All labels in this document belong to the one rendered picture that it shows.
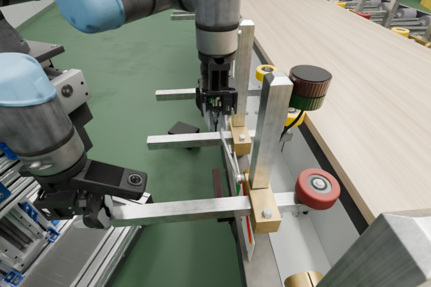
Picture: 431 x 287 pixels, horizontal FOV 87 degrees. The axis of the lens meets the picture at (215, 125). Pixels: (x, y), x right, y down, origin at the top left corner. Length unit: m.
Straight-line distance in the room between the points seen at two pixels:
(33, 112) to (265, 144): 0.33
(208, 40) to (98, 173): 0.28
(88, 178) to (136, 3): 0.27
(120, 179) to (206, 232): 1.05
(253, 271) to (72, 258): 0.88
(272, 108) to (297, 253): 0.48
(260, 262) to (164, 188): 1.07
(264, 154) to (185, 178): 1.23
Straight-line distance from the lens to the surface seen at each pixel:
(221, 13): 0.39
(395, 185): 0.59
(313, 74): 0.37
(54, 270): 1.32
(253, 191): 0.51
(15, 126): 0.34
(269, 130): 0.39
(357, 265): 0.21
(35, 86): 0.33
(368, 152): 0.64
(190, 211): 0.49
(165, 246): 1.41
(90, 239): 1.31
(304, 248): 0.76
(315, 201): 0.49
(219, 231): 1.42
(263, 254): 0.64
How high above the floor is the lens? 1.28
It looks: 40 degrees down
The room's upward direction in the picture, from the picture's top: straight up
